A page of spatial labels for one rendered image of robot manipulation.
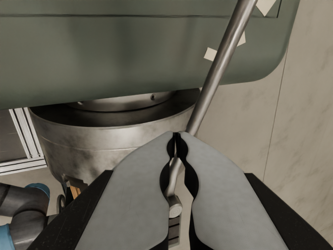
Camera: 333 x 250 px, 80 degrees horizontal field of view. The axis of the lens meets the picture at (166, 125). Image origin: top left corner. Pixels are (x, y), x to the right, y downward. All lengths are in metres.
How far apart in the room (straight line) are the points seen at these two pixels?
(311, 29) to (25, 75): 2.36
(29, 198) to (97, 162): 0.39
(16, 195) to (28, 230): 0.11
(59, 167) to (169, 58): 0.24
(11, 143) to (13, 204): 0.89
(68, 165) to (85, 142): 0.06
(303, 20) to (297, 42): 0.19
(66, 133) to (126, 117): 0.08
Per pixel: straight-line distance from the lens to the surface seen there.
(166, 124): 0.29
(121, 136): 0.27
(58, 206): 1.07
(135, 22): 0.22
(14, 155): 1.57
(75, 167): 0.33
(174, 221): 0.93
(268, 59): 0.31
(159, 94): 0.32
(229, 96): 1.98
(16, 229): 0.62
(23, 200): 0.67
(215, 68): 0.17
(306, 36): 2.42
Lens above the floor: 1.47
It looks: 56 degrees down
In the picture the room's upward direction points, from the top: 143 degrees clockwise
